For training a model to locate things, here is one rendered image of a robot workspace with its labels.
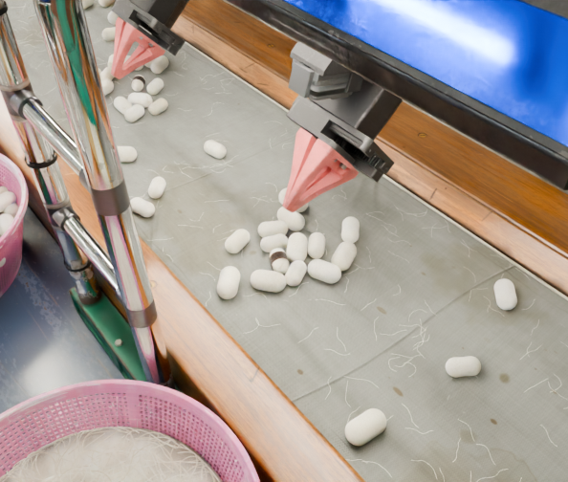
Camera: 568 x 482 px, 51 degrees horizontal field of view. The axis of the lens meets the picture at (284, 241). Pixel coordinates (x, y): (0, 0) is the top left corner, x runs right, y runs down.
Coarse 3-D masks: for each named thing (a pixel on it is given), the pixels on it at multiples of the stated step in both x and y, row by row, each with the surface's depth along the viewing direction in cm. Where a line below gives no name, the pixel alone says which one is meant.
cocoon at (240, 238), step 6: (234, 234) 65; (240, 234) 65; (246, 234) 65; (228, 240) 64; (234, 240) 64; (240, 240) 64; (246, 240) 65; (228, 246) 64; (234, 246) 64; (240, 246) 64; (234, 252) 64
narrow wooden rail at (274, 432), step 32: (0, 96) 83; (0, 128) 78; (32, 192) 73; (96, 224) 65; (160, 288) 58; (160, 320) 56; (192, 320) 56; (192, 352) 53; (224, 352) 53; (192, 384) 52; (224, 384) 51; (256, 384) 51; (224, 416) 49; (256, 416) 49; (288, 416) 49; (256, 448) 47; (288, 448) 47; (320, 448) 47; (288, 480) 45; (320, 480) 45; (352, 480) 45
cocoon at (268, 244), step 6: (276, 234) 65; (282, 234) 65; (264, 240) 64; (270, 240) 64; (276, 240) 64; (282, 240) 64; (264, 246) 64; (270, 246) 64; (276, 246) 64; (282, 246) 65
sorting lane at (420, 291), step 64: (192, 64) 95; (64, 128) 82; (128, 128) 82; (192, 128) 82; (256, 128) 82; (128, 192) 72; (192, 192) 72; (256, 192) 72; (384, 192) 72; (192, 256) 65; (256, 256) 65; (384, 256) 65; (448, 256) 65; (256, 320) 59; (320, 320) 59; (384, 320) 59; (448, 320) 59; (512, 320) 59; (320, 384) 54; (384, 384) 54; (448, 384) 54; (512, 384) 54; (384, 448) 49; (448, 448) 49; (512, 448) 49
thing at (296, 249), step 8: (296, 232) 65; (288, 240) 64; (296, 240) 63; (304, 240) 64; (288, 248) 63; (296, 248) 63; (304, 248) 63; (288, 256) 63; (296, 256) 63; (304, 256) 63
